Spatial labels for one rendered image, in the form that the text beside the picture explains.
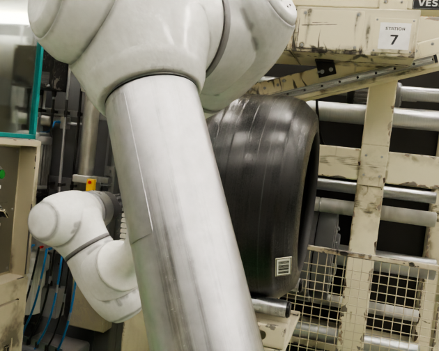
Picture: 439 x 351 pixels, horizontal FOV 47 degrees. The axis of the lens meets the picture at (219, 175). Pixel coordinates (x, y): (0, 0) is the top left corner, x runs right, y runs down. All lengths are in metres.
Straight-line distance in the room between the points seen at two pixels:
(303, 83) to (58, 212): 1.07
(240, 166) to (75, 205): 0.41
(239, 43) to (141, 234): 0.27
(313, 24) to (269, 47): 1.07
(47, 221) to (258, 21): 0.58
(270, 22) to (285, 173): 0.64
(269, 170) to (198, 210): 0.77
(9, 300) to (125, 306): 0.51
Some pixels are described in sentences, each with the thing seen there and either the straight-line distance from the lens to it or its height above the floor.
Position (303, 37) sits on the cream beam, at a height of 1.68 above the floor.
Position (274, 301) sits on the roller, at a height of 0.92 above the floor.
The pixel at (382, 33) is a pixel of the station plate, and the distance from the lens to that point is 1.70.
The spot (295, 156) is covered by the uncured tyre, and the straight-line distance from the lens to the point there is 1.25.
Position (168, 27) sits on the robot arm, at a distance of 0.53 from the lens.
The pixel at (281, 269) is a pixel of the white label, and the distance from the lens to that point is 1.29.
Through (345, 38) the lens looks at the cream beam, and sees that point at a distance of 1.70.
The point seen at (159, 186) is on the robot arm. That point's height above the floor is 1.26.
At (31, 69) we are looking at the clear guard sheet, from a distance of 1.46.
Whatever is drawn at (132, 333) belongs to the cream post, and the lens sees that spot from 1.62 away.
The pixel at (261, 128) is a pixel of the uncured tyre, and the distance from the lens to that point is 1.28.
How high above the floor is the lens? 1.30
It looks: 3 degrees down
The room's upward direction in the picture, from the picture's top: 6 degrees clockwise
